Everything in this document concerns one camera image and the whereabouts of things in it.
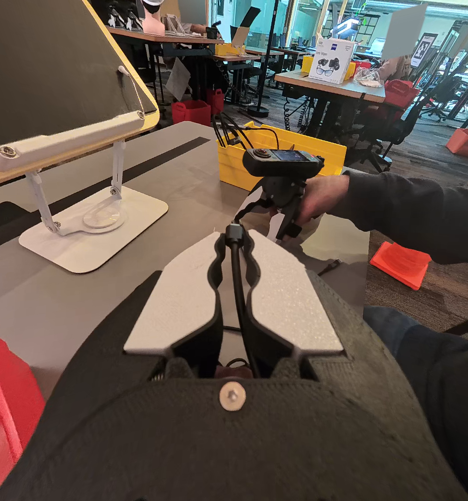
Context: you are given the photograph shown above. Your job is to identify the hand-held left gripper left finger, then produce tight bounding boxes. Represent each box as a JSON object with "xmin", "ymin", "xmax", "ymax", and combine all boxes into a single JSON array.
[{"xmin": 123, "ymin": 232, "xmax": 227, "ymax": 356}]

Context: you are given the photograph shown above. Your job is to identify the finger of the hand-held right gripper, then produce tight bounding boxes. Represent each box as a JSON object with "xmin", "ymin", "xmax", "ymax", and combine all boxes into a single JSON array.
[
  {"xmin": 267, "ymin": 212, "xmax": 287, "ymax": 243},
  {"xmin": 234, "ymin": 187, "xmax": 271, "ymax": 222}
]

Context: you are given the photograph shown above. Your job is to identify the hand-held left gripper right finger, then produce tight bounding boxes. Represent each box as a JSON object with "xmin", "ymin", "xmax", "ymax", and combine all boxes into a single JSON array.
[{"xmin": 245, "ymin": 229, "xmax": 345, "ymax": 358}]

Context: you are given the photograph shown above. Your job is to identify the black smooth usb-c cable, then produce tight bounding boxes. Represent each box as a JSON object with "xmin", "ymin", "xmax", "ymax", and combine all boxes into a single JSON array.
[{"xmin": 221, "ymin": 220, "xmax": 262, "ymax": 378}]

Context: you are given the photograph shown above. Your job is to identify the yellow plastic bin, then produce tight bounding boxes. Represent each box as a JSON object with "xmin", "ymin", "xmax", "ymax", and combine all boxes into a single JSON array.
[{"xmin": 217, "ymin": 121, "xmax": 347, "ymax": 192}]

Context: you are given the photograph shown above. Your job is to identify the red plastic bin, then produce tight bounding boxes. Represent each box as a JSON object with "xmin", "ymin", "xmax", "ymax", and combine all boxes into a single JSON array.
[{"xmin": 0, "ymin": 324, "xmax": 46, "ymax": 501}]

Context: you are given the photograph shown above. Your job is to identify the person's right forearm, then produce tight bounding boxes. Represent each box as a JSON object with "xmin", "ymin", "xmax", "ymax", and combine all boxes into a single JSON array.
[{"xmin": 330, "ymin": 170, "xmax": 468, "ymax": 272}]

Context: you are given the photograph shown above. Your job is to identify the person's right hand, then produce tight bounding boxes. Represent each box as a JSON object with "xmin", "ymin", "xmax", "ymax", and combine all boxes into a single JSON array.
[{"xmin": 297, "ymin": 175, "xmax": 351, "ymax": 229}]

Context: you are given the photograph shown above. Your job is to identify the wooden work table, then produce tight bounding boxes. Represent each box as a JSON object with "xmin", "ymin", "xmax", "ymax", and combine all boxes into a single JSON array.
[{"xmin": 275, "ymin": 70, "xmax": 386, "ymax": 145}]

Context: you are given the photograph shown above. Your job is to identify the red plastic crates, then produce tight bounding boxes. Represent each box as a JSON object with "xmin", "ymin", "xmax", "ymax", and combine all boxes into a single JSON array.
[{"xmin": 171, "ymin": 88, "xmax": 224, "ymax": 127}]

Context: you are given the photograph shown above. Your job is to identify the white printed box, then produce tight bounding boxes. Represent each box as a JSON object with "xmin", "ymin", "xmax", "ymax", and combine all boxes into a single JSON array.
[{"xmin": 308, "ymin": 38, "xmax": 356, "ymax": 85}]

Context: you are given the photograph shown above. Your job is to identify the black office chair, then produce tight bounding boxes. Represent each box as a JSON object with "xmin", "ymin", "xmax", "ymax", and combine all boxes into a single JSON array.
[{"xmin": 345, "ymin": 78, "xmax": 450, "ymax": 173}]

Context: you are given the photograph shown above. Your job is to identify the black pole stand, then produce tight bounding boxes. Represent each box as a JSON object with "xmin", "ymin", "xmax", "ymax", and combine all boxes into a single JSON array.
[{"xmin": 247, "ymin": 0, "xmax": 279, "ymax": 118}]

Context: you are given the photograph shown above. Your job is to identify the black white marker sign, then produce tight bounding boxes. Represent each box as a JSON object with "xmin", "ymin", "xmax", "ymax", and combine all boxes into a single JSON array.
[{"xmin": 411, "ymin": 33, "xmax": 439, "ymax": 69}]

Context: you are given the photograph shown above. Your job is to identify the pink mannequin head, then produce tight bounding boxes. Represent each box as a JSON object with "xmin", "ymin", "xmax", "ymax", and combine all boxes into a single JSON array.
[{"xmin": 142, "ymin": 0, "xmax": 166, "ymax": 34}]

